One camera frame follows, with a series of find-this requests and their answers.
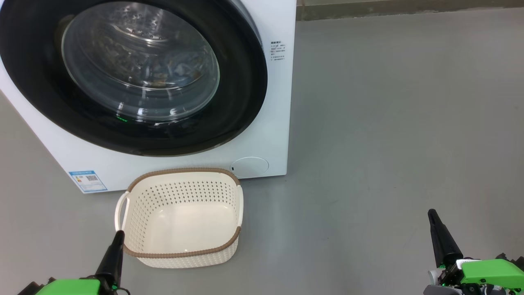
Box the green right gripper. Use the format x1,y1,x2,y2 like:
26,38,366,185
424,209,524,295

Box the white front-load washing machine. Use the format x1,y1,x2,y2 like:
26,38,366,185
0,0,297,194

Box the black round glass washer door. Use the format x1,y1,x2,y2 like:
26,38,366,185
0,0,269,157

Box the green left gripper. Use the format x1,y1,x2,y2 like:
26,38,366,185
35,231,125,295

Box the perforated steel washer drum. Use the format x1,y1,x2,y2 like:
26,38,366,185
61,2,220,121

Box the round white filter cover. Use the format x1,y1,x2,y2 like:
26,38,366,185
230,157,270,179

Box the small printed text label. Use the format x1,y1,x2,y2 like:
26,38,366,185
270,40,286,62

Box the blue energy label sticker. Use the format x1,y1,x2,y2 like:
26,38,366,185
69,170,108,193

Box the cream perforated basket brown rim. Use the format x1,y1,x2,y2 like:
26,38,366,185
115,167,244,269

